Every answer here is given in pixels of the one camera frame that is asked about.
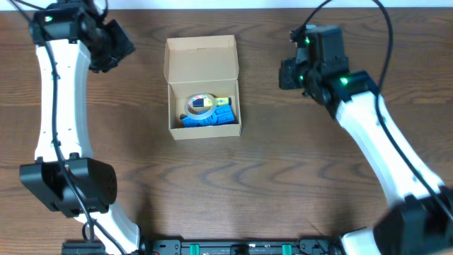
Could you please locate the brown cardboard box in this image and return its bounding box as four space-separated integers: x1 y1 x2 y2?
164 35 241 140

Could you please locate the blue plastic block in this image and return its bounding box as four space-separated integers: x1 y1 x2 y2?
180 106 235 128

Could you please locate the large clear tape roll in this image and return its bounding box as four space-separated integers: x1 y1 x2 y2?
185 93 217 120

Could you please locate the yellow blue highlighter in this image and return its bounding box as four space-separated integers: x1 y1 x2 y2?
192 97 231 108

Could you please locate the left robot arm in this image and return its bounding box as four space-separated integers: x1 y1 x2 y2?
20 0 144 254

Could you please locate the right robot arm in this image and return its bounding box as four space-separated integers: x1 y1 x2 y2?
279 25 452 254

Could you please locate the right black cable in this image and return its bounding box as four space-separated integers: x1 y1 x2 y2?
299 0 453 222

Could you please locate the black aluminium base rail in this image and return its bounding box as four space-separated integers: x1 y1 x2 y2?
62 239 343 255

